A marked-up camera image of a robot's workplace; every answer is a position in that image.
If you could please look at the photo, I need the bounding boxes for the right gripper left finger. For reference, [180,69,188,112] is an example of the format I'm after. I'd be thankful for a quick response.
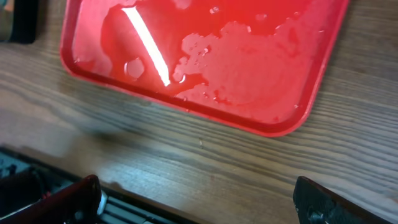
[1,175,101,224]

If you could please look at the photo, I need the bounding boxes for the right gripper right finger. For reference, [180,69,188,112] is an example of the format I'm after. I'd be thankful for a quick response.
[292,176,395,224]

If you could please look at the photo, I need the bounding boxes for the red plastic tray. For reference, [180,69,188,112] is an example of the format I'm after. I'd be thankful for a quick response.
[60,0,349,137]

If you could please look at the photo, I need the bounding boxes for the black metal water tray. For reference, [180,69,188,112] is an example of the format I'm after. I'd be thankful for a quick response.
[1,0,39,44]

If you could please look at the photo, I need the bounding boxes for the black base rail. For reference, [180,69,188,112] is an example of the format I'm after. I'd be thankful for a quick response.
[1,146,193,224]

